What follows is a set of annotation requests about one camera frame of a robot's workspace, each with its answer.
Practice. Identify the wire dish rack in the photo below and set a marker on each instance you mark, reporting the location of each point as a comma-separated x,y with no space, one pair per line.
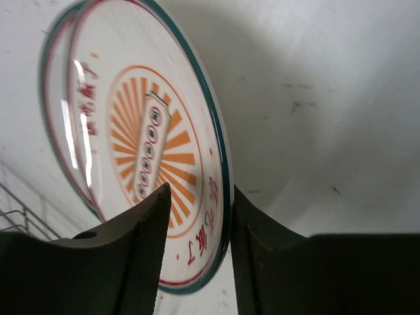
16,216

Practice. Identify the white plate red pattern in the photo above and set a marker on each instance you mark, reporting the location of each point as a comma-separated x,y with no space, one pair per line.
146,115

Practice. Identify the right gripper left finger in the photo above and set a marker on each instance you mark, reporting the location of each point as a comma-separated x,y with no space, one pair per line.
112,268

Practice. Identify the white plate orange sunburst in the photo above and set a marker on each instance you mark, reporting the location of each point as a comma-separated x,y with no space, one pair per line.
52,77

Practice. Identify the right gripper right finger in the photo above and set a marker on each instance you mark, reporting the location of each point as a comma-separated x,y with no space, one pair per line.
278,271

